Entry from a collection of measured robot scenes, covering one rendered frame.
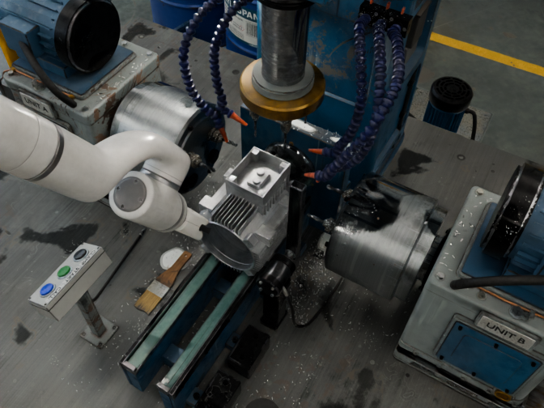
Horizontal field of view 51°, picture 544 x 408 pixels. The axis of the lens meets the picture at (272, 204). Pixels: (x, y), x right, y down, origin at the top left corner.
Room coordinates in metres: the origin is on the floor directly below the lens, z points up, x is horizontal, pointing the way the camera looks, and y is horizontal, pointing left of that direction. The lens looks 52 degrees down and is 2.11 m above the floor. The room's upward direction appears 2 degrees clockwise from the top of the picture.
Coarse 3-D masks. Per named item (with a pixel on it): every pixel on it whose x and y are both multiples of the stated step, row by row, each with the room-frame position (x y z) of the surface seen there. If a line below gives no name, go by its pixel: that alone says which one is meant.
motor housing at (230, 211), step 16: (224, 192) 0.85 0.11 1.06; (224, 208) 0.77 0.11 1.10; (240, 208) 0.76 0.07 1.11; (256, 208) 0.77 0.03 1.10; (272, 208) 0.80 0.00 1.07; (208, 224) 0.79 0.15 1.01; (224, 224) 0.73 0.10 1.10; (240, 224) 0.73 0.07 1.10; (256, 224) 0.75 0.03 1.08; (272, 224) 0.76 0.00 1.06; (208, 240) 0.77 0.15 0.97; (224, 240) 0.78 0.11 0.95; (240, 240) 0.79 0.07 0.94; (224, 256) 0.75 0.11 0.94; (240, 256) 0.75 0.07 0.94; (256, 256) 0.68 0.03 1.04; (240, 272) 0.71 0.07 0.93
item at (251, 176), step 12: (252, 156) 0.90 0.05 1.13; (264, 156) 0.90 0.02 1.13; (240, 168) 0.87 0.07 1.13; (252, 168) 0.88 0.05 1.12; (264, 168) 0.88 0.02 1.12; (276, 168) 0.88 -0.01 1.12; (288, 168) 0.86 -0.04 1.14; (228, 180) 0.82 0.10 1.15; (240, 180) 0.84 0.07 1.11; (252, 180) 0.83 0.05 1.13; (264, 180) 0.83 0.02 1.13; (276, 180) 0.82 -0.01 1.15; (288, 180) 0.86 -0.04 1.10; (228, 192) 0.81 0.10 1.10; (240, 192) 0.80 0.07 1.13; (252, 192) 0.78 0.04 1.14; (264, 192) 0.78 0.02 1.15; (276, 192) 0.82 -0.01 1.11; (252, 204) 0.78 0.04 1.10; (264, 204) 0.77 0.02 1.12
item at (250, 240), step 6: (288, 186) 0.85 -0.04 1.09; (288, 192) 0.85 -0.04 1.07; (204, 210) 0.77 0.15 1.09; (204, 216) 0.75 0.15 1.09; (210, 216) 0.76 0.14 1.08; (252, 234) 0.71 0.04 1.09; (246, 240) 0.69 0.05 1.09; (252, 240) 0.70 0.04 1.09; (258, 240) 0.70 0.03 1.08; (204, 246) 0.76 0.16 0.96; (252, 246) 0.69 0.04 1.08; (246, 270) 0.70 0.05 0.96; (252, 270) 0.69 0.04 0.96
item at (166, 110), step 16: (128, 96) 1.07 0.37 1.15; (144, 96) 1.06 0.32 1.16; (160, 96) 1.06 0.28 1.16; (176, 96) 1.07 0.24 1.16; (128, 112) 1.02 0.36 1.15; (144, 112) 1.01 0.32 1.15; (160, 112) 1.01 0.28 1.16; (176, 112) 1.01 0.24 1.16; (192, 112) 1.01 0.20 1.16; (112, 128) 1.01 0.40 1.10; (128, 128) 0.99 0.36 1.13; (144, 128) 0.98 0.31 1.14; (160, 128) 0.97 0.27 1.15; (176, 128) 0.96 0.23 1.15; (192, 128) 0.97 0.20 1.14; (208, 128) 1.03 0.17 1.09; (224, 128) 1.10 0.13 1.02; (176, 144) 0.93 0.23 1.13; (192, 144) 0.97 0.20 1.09; (208, 144) 1.03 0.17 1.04; (192, 160) 0.93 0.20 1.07; (208, 160) 1.02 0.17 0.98; (192, 176) 0.95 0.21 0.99
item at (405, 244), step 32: (352, 192) 0.78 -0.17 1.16; (384, 192) 0.78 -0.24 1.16; (416, 192) 0.80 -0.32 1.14; (352, 224) 0.71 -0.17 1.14; (384, 224) 0.70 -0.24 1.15; (416, 224) 0.70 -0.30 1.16; (352, 256) 0.66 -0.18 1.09; (384, 256) 0.65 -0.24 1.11; (416, 256) 0.64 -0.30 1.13; (384, 288) 0.61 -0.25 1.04
